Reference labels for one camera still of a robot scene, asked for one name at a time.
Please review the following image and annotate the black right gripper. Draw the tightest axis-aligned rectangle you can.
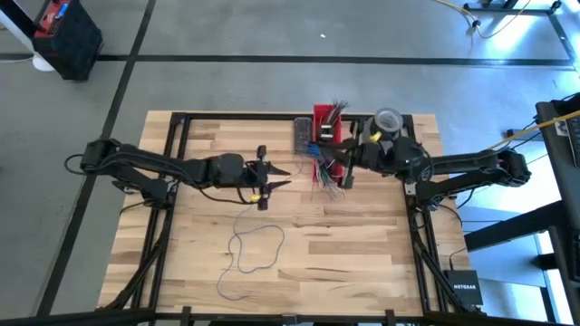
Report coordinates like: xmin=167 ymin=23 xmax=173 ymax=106
xmin=322 ymin=129 xmax=395 ymax=189

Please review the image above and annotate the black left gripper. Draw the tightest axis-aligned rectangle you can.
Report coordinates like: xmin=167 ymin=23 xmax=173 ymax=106
xmin=244 ymin=144 xmax=292 ymax=212

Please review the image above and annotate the long blue cord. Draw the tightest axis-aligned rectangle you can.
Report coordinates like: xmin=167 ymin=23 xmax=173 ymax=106
xmin=216 ymin=141 xmax=326 ymax=302

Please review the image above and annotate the grey plastic case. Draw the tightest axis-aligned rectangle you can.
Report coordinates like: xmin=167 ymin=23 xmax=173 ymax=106
xmin=293 ymin=116 xmax=314 ymax=155

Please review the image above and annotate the black tape roll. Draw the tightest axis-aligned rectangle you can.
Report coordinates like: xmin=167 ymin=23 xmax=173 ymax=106
xmin=373 ymin=107 xmax=404 ymax=137

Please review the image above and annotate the black floor stand base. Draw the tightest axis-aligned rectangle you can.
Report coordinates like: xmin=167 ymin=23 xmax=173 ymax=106
xmin=462 ymin=0 xmax=566 ymax=14

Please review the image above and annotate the white stand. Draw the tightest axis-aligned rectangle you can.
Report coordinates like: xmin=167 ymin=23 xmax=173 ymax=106
xmin=0 ymin=0 xmax=56 ymax=72

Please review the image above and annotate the black metal table frame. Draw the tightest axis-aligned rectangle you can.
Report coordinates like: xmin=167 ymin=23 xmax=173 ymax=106
xmin=0 ymin=111 xmax=580 ymax=326

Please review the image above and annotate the black Netgear switch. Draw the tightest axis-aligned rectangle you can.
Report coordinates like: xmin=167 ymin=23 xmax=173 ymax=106
xmin=442 ymin=270 xmax=485 ymax=307

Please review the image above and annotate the yellow cable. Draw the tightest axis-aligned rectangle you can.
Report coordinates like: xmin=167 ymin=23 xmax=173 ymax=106
xmin=432 ymin=0 xmax=536 ymax=41
xmin=493 ymin=112 xmax=580 ymax=149

